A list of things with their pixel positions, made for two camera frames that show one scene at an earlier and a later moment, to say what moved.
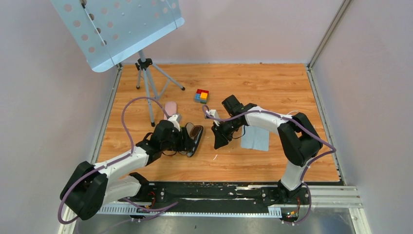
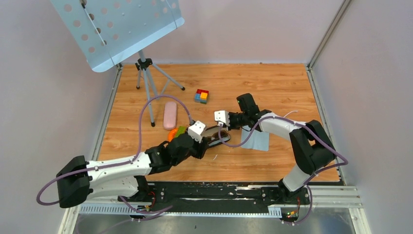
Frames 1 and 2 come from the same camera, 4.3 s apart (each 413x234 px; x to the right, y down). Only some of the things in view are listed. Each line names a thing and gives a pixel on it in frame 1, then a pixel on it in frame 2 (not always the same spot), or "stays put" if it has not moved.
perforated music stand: [103, 30] stays put
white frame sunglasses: [295, 110] stays put
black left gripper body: [174, 143] to [197, 149]
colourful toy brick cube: [201, 96] stays put
